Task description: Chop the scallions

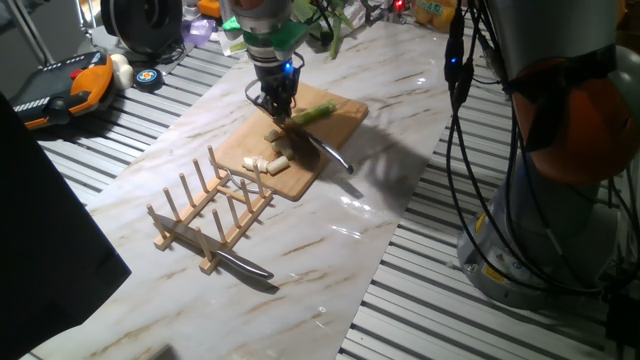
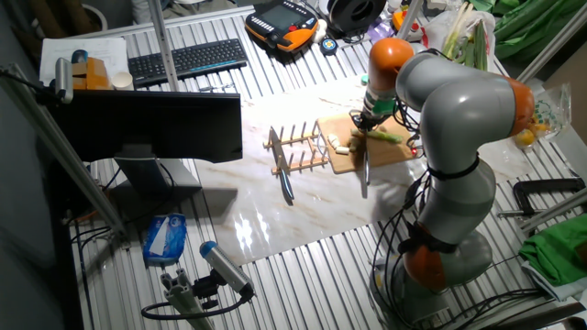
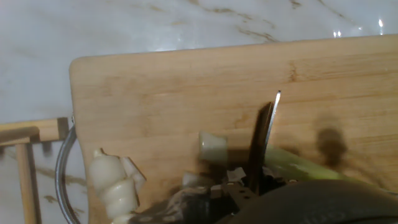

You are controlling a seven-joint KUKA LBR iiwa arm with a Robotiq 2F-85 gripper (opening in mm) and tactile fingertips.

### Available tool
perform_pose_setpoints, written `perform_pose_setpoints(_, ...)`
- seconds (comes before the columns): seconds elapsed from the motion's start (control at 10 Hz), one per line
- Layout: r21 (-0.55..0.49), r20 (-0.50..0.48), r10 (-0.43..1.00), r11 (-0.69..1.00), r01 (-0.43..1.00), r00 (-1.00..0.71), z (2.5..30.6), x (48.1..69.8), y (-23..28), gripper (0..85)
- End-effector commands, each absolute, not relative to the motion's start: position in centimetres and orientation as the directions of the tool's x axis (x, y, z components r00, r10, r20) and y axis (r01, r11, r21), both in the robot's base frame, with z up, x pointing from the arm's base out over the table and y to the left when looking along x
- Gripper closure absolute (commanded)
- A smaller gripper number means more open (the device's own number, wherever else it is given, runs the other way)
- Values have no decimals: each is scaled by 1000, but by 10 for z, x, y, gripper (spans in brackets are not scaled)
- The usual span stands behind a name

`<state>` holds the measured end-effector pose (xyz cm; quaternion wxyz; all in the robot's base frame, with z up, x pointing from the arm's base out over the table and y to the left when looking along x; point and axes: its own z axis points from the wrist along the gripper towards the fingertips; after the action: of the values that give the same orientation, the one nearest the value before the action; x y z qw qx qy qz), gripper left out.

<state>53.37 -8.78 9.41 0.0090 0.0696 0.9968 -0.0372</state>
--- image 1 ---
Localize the green wrist mount plate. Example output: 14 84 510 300
222 15 311 52

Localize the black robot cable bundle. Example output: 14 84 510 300
299 0 640 301

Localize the upright aluminium frame post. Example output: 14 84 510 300
8 0 56 66

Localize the small white rounded object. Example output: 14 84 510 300
109 53 135 91

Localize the pointed steel kitchen knife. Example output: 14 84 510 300
153 213 275 281

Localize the round blue black tape measure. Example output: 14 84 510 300
133 68 165 93

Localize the steel cleaver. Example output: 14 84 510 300
272 115 356 176

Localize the long white scallion piece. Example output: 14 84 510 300
266 155 291 176

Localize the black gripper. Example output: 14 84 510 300
254 60 302 125

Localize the single white green scallion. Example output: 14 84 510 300
291 100 338 126

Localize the orange black teach pendant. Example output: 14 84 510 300
9 50 117 131

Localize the marble pattern table mat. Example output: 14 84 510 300
29 19 476 360

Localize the wooden cutting board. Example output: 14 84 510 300
213 79 370 202

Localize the purple plastic bag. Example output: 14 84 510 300
179 17 217 49

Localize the wooden peg rack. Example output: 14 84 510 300
145 144 275 276

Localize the clear bag of yellow fruit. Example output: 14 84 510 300
410 0 459 32

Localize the black round spool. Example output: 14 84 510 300
99 0 185 56

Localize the orange plastic tool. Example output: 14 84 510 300
196 0 223 20

